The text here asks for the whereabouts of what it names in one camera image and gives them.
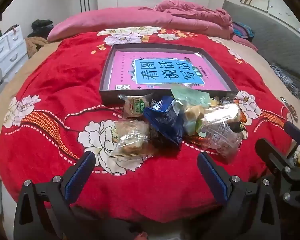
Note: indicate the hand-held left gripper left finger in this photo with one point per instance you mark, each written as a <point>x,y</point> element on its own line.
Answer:
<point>80,172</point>

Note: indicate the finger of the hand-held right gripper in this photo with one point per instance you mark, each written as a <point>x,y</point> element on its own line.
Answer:
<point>297,135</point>
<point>270,155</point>

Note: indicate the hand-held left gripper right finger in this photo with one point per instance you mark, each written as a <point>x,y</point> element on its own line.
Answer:
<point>211,175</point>

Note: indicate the clear snack packet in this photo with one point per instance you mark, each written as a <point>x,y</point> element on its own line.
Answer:
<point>222,142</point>

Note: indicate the clear pastry packet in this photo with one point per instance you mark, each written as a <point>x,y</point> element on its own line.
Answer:
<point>131,137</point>

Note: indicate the beige pastry packet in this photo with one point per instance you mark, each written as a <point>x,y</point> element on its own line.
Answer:
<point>192,115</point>

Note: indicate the blue snack packet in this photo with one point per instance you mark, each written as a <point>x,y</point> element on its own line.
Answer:
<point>165,120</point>

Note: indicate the yellow snack packet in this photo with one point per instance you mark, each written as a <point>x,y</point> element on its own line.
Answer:
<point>213,101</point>

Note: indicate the grey cardboard box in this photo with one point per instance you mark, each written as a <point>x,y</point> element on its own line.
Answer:
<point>107,96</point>

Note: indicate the light green packet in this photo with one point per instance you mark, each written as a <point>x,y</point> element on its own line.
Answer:
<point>190,95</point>

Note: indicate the round cookie packet green label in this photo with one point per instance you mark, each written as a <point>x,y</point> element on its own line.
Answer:
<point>135,106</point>

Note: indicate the black white patterned cloth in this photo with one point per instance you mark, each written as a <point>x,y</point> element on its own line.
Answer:
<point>285,80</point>

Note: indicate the clear long biscuit packet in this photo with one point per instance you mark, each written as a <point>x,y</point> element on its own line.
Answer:
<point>222,113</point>

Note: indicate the red floral blanket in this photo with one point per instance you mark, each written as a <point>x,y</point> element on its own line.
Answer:
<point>65,92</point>

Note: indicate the grey padded headboard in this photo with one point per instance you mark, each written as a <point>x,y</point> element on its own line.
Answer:
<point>272,37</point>

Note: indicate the pink cloth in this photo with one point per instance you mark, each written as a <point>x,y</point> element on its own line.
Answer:
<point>242,42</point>

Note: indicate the beige bed sheet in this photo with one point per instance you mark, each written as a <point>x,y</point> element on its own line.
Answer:
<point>17,75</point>

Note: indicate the pink book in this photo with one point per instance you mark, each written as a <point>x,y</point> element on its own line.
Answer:
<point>125,65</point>

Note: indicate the colourful clothes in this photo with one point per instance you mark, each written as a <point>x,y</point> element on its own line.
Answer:
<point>242,30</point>

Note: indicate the brown plush blanket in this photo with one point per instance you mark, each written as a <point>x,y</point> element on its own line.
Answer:
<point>35,46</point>

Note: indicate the white drawer cabinet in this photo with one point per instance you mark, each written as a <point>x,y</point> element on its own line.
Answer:
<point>10,45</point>

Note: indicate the dark clothes pile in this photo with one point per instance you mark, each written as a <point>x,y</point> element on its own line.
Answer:
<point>41,27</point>

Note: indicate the pink quilt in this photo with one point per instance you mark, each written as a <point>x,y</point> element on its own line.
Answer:
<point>140,22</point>

